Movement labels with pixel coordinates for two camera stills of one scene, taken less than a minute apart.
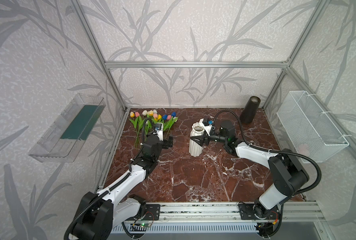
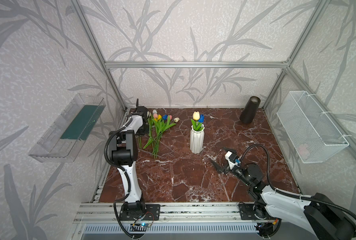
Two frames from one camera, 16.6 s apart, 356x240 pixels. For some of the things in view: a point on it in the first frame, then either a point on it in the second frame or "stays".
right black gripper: [204, 140] -> [224, 168]
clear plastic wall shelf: [64, 137] stays
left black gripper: [168, 142] -> [140, 111]
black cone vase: [250, 110] stays
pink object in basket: [303, 149] stays
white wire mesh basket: [310, 131] stays
